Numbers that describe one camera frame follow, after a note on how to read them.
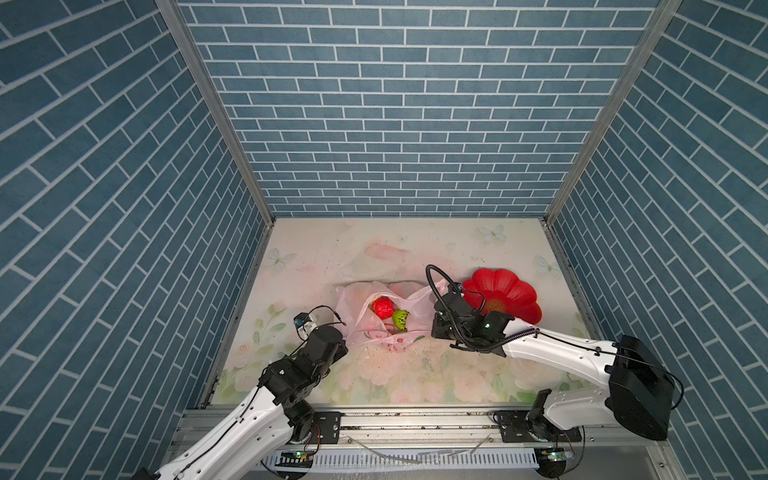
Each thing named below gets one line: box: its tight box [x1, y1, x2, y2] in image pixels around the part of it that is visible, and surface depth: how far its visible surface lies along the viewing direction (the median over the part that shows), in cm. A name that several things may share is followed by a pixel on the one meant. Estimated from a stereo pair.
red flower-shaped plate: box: [462, 268, 543, 325], surface depth 101 cm
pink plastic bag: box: [335, 278, 448, 353], surface depth 81 cm
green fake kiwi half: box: [392, 309, 409, 332], surface depth 88 cm
